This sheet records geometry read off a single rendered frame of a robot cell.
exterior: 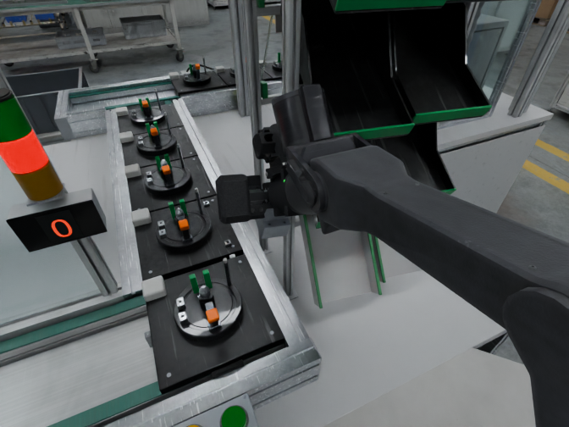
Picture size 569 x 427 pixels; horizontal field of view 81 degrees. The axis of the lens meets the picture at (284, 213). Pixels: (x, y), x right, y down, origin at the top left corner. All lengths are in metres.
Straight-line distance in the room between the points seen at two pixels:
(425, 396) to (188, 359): 0.48
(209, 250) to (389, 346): 0.48
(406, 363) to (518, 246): 0.66
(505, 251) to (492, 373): 0.73
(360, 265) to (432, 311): 0.27
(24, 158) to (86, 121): 1.15
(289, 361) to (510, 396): 0.46
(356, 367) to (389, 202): 0.61
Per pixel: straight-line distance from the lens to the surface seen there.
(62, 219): 0.65
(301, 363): 0.68
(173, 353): 0.71
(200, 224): 0.89
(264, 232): 0.50
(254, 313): 0.72
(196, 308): 0.73
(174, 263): 0.84
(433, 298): 0.95
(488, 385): 0.88
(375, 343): 0.84
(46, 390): 0.84
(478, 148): 1.85
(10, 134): 0.58
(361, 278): 0.74
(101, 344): 0.84
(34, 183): 0.61
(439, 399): 0.83
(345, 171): 0.26
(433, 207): 0.22
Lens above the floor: 1.58
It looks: 41 degrees down
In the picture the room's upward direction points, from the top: straight up
